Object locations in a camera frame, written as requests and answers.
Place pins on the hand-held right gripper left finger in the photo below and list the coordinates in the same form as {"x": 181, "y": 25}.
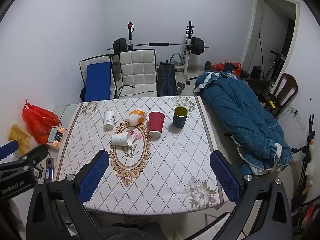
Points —
{"x": 94, "y": 177}

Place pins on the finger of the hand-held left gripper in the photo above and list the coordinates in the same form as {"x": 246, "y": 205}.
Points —
{"x": 32, "y": 155}
{"x": 7, "y": 149}

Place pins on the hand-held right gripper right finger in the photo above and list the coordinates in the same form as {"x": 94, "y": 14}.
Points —
{"x": 225, "y": 177}

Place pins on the plain white paper cup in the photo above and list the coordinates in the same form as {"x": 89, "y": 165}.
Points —
{"x": 121, "y": 139}

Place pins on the white paper cup with print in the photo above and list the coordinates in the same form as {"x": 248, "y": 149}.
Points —
{"x": 109, "y": 120}

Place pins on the crumpled orange white paper cup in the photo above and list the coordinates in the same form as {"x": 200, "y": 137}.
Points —
{"x": 137, "y": 118}

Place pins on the dark blue cup yellow inside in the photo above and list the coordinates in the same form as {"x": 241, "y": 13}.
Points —
{"x": 180, "y": 117}

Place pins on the red ribbed paper cup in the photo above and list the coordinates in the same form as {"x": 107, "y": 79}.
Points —
{"x": 156, "y": 124}

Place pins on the yellow plastic bag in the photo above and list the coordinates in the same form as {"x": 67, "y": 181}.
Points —
{"x": 20, "y": 138}

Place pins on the small dark handheld device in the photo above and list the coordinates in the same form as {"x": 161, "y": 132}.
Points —
{"x": 49, "y": 170}

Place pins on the red plastic bag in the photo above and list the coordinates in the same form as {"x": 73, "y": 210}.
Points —
{"x": 40, "y": 122}

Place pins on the white floral diamond tablecloth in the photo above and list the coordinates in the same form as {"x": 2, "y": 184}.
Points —
{"x": 165, "y": 160}

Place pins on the blue quilt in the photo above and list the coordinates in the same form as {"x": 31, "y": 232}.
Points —
{"x": 240, "y": 115}

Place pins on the black tripod stand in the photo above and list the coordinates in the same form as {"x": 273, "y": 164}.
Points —
{"x": 306, "y": 150}

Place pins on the white padded chair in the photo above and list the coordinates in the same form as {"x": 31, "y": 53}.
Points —
{"x": 82, "y": 75}
{"x": 137, "y": 72}

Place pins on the grey dumbbell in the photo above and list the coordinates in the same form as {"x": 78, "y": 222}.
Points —
{"x": 181, "y": 86}

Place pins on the dark wooden chair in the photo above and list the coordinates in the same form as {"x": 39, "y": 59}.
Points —
{"x": 287, "y": 90}

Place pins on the black cylinder speaker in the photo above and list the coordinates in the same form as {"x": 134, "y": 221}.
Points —
{"x": 255, "y": 72}

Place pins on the black blue bench pad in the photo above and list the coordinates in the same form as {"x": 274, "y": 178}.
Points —
{"x": 165, "y": 80}

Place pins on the black folded scooter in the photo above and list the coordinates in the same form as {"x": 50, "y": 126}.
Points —
{"x": 276, "y": 65}

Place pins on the white barbell rack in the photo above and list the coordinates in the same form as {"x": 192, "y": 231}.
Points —
{"x": 188, "y": 55}

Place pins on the barbell with black plates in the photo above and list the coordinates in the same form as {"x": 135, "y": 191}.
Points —
{"x": 120, "y": 45}

